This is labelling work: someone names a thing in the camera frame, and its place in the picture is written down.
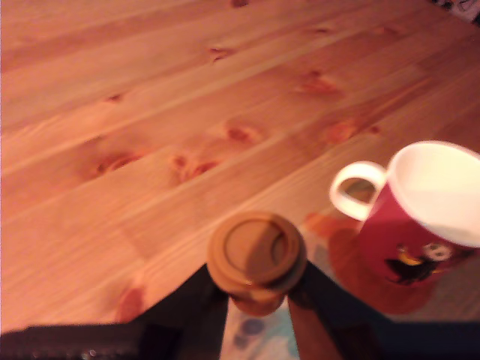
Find brown coffee capsule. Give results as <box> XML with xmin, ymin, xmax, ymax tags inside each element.
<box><xmin>206</xmin><ymin>211</ymin><xmax>308</xmax><ymax>318</ymax></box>

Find pale patterned mat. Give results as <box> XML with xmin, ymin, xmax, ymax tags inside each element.
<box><xmin>220</xmin><ymin>213</ymin><xmax>480</xmax><ymax>360</ymax></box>

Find red mug with cartoon print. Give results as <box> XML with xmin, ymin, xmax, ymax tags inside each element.
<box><xmin>329</xmin><ymin>140</ymin><xmax>480</xmax><ymax>293</ymax></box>

